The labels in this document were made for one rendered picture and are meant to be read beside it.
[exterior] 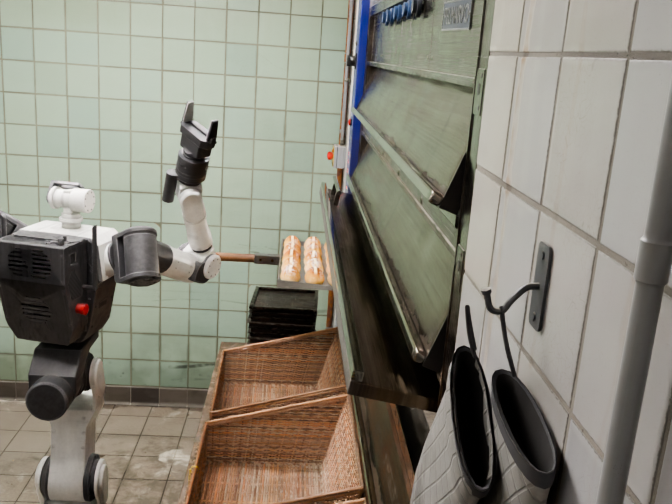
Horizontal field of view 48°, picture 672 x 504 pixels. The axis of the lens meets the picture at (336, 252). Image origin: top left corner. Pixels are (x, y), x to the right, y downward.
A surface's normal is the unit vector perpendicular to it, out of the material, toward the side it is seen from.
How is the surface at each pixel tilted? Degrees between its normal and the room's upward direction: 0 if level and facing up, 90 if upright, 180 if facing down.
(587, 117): 90
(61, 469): 67
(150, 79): 90
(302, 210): 90
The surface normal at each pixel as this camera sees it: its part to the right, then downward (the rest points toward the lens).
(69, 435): 0.04, 0.10
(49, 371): 0.07, -0.51
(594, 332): -1.00, -0.05
